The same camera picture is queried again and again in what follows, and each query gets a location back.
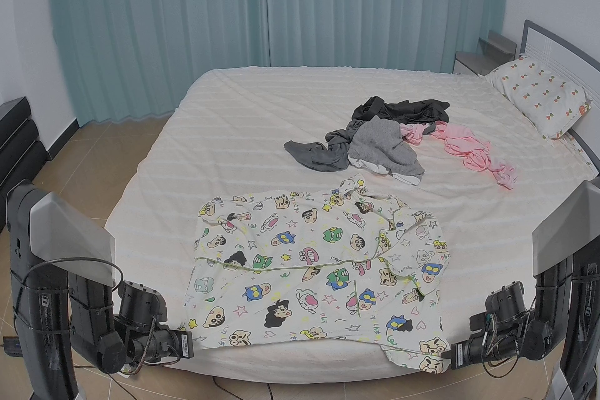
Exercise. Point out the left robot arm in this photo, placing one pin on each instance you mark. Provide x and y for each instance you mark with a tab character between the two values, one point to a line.
70	238

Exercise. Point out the white printed pyjama top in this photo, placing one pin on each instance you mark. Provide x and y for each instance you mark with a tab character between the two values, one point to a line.
304	276

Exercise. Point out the white printed pillow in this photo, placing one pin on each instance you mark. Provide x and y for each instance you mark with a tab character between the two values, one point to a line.
539	93

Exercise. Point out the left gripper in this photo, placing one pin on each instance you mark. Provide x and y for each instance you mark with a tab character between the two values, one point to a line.
164	344

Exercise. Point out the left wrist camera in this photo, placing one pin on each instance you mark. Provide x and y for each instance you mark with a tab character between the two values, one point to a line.
140	302

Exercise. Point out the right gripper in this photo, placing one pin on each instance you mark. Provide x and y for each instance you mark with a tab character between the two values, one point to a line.
478	351

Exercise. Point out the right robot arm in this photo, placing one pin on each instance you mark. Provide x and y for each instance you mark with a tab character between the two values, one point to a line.
562	238

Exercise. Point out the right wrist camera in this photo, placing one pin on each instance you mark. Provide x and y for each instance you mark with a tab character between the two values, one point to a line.
506	297

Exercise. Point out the bed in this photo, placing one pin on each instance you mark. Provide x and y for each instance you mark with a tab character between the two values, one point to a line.
281	98

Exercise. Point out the black garment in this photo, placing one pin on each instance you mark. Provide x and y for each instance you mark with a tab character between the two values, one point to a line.
403	110

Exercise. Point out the grey knit garment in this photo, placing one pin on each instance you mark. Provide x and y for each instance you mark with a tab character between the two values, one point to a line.
379	140

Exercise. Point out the dark grey garment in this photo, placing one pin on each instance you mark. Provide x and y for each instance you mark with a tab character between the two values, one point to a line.
318	154

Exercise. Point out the pink garment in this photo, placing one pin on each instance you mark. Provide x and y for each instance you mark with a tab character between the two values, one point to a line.
468	145

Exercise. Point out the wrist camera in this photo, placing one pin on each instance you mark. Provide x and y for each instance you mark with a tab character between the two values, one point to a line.
506	297
140	302

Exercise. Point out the grey bedside table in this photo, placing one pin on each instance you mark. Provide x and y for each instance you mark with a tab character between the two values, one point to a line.
473	60

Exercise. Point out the small black box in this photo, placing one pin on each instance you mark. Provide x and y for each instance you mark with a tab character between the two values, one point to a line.
9	346

